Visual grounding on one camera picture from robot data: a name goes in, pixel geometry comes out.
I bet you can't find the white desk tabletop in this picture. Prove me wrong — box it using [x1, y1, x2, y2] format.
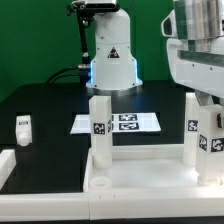
[83, 144, 224, 197]

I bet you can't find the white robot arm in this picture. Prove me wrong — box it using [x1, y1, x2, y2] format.
[84, 0, 224, 105]

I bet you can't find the black camera stand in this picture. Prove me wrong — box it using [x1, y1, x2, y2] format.
[67, 0, 95, 65]

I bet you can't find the white U-shaped fence frame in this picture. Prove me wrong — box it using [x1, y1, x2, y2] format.
[0, 143, 224, 222]

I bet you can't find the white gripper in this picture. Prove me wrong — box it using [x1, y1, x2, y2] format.
[166, 37, 224, 106]

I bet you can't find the white marker base sheet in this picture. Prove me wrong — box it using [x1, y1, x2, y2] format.
[70, 113, 161, 134]

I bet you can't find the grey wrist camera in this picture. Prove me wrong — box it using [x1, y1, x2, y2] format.
[161, 10, 177, 38]

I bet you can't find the black cable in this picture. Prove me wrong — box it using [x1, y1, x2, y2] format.
[45, 66, 82, 84]

